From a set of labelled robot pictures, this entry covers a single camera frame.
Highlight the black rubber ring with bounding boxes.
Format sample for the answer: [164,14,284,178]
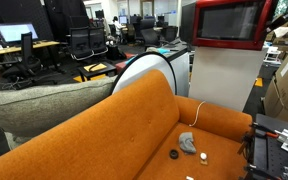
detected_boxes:
[169,149,180,160]

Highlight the small black side table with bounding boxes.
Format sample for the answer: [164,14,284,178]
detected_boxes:
[78,61,118,82]

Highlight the seated person in white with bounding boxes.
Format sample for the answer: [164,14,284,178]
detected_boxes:
[112,15,122,36]

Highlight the thin white cable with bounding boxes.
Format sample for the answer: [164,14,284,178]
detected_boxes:
[188,100,207,128]

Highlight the wooden desk with monitor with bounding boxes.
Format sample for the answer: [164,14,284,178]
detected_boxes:
[0,40,61,57]

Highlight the white knob on wooden base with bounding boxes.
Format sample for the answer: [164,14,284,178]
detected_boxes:
[199,152,209,166]

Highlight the red handled black clamp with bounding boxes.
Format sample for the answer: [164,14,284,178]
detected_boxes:
[250,122,280,140]

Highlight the white cabinet under microwave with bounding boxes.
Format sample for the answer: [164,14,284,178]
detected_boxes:
[187,44,269,113]

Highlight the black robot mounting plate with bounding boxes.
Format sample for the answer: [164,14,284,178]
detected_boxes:
[247,113,288,180]

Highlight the white counter with dark top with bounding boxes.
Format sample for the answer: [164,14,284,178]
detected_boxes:
[163,44,191,98]

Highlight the yellow notepad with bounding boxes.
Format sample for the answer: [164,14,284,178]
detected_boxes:
[83,63,108,73]

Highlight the grey crumpled cloth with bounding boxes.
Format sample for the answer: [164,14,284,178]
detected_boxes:
[178,131,198,155]

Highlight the grey cushion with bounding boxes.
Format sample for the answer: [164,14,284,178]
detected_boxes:
[0,75,118,151]

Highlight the black office chair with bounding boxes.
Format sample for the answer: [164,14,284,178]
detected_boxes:
[140,28,162,48]
[68,26,95,62]
[2,32,57,86]
[89,26,109,56]
[162,25,179,43]

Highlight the red and black microwave body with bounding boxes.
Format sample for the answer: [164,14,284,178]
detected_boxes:
[179,1,198,46]

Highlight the lit computer monitor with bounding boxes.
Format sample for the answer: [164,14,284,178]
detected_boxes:
[0,22,40,45]

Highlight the orange fabric sofa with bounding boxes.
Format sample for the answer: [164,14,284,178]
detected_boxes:
[0,69,253,180]

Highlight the red microwave door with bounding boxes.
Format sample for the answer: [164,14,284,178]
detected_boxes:
[192,0,274,52]

